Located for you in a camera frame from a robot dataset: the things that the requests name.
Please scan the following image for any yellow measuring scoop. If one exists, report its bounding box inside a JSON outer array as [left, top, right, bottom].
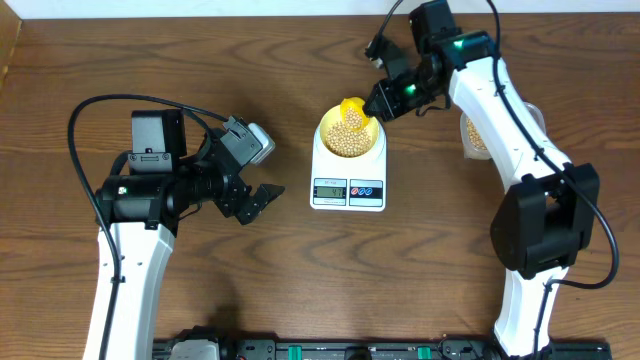
[[340, 97, 370, 131]]

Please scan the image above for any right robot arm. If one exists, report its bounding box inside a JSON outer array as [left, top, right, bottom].
[[363, 1, 601, 359]]

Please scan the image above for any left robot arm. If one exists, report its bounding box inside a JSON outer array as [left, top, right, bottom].
[[83, 109, 284, 359]]

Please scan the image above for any pale yellow bowl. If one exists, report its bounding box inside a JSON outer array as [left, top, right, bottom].
[[319, 105, 380, 158]]

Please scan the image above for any white digital kitchen scale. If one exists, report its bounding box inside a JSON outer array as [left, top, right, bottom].
[[309, 108, 387, 212]]

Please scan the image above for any clear plastic container of soybeans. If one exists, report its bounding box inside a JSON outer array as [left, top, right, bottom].
[[460, 102, 546, 160]]

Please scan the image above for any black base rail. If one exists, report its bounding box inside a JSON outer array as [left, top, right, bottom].
[[152, 327, 612, 360]]

